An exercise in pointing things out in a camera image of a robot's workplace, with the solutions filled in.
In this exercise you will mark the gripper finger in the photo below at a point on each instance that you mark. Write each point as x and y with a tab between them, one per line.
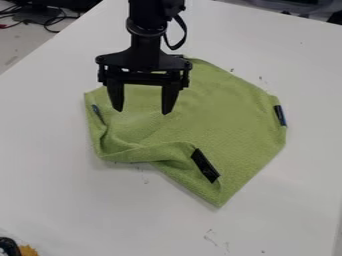
116	96
170	98

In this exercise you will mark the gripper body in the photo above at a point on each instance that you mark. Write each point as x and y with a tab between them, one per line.
144	60

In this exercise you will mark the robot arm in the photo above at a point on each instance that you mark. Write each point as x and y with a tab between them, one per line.
149	13

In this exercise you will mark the green cloth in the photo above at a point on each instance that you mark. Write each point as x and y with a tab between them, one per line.
214	126

